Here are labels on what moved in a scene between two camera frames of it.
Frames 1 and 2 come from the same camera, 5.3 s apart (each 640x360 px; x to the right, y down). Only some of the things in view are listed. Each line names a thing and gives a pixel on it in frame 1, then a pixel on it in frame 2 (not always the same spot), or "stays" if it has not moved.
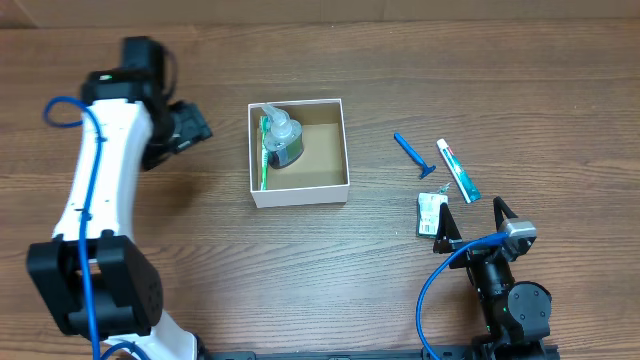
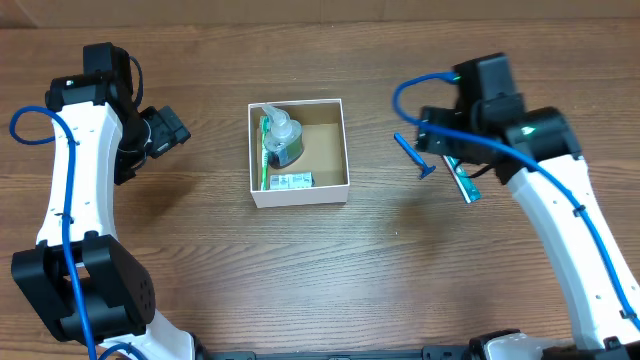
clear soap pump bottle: [285, 140] stays
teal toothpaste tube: [461, 177] stays
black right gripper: [476, 253] -> [432, 136]
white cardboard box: [320, 176] stays
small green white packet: [428, 213] -> [291, 181]
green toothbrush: [264, 122] stays
